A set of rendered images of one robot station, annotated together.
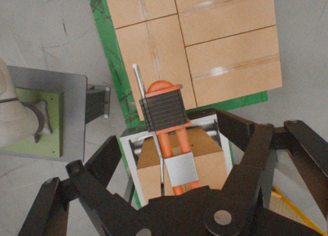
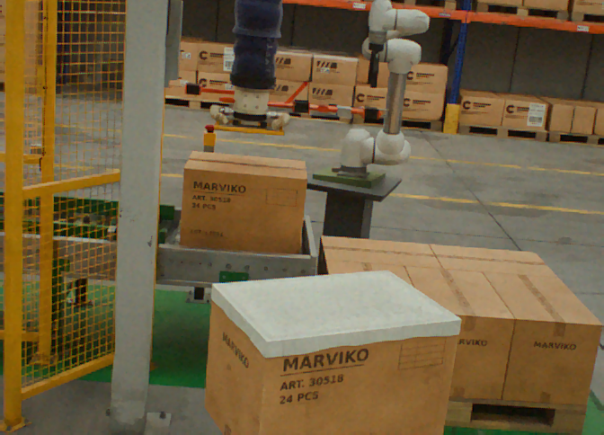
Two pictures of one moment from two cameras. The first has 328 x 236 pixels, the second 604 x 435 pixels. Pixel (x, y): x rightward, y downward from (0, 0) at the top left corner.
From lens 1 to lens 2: 4.29 m
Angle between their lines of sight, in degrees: 75
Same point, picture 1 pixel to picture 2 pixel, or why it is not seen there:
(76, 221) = not seen: hidden behind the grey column
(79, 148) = (315, 183)
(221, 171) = (287, 175)
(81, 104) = (358, 190)
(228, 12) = (443, 289)
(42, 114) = (356, 173)
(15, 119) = (359, 149)
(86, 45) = not seen: hidden behind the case
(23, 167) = not seen: hidden behind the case
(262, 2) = (456, 307)
